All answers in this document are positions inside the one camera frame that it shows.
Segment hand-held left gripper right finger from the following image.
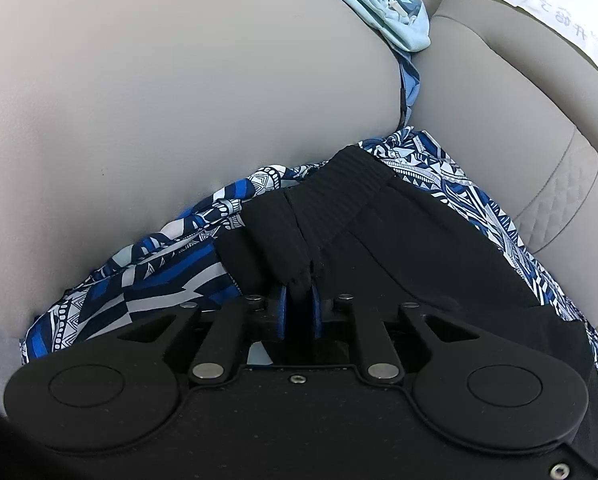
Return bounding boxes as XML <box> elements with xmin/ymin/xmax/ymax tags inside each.
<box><xmin>306</xmin><ymin>285</ymin><xmax>482</xmax><ymax>380</ymax></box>

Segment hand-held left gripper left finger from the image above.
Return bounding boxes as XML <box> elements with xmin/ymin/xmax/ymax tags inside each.
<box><xmin>115</xmin><ymin>285</ymin><xmax>293</xmax><ymax>380</ymax></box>

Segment black pants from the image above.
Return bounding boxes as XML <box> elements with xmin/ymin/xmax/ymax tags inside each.
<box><xmin>214</xmin><ymin>144</ymin><xmax>598</xmax><ymax>466</ymax></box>

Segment blue white patterned blanket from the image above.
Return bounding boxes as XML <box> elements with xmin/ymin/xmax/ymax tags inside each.
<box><xmin>19</xmin><ymin>0</ymin><xmax>598</xmax><ymax>403</ymax></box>

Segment grey sofa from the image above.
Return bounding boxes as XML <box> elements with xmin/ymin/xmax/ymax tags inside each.
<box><xmin>0</xmin><ymin>0</ymin><xmax>598</xmax><ymax>413</ymax></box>

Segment light blue garment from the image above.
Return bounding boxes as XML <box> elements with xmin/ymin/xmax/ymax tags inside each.
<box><xmin>299</xmin><ymin>0</ymin><xmax>432</xmax><ymax>54</ymax></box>

